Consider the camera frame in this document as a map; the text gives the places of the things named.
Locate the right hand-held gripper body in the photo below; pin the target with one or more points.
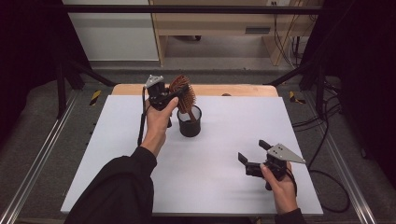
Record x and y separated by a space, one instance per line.
281 153

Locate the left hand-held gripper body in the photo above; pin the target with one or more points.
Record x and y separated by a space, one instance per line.
157 91

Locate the brown wooden hairbrush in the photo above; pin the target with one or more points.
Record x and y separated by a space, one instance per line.
187 101

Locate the black mesh cup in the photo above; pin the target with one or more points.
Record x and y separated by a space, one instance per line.
190 129

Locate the person's left hand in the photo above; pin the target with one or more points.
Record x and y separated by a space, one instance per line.
157 124

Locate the person's right hand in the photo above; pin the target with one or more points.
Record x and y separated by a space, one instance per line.
283 194

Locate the white table board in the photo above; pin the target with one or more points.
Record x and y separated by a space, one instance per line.
224 130

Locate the wooden table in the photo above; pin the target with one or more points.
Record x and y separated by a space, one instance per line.
236 89

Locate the white cabinet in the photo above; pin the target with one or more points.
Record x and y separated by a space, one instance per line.
115 34

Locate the light wooden desk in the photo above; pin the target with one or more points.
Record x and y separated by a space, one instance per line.
218 23

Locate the dark curtain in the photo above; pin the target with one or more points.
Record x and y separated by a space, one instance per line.
28 62
367 77

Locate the aluminium rail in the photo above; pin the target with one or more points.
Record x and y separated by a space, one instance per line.
37 161
345 168

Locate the black frame strut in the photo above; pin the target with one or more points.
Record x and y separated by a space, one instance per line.
60 93
319 90

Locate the black horizontal frame bar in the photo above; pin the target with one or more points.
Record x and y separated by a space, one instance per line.
218 9

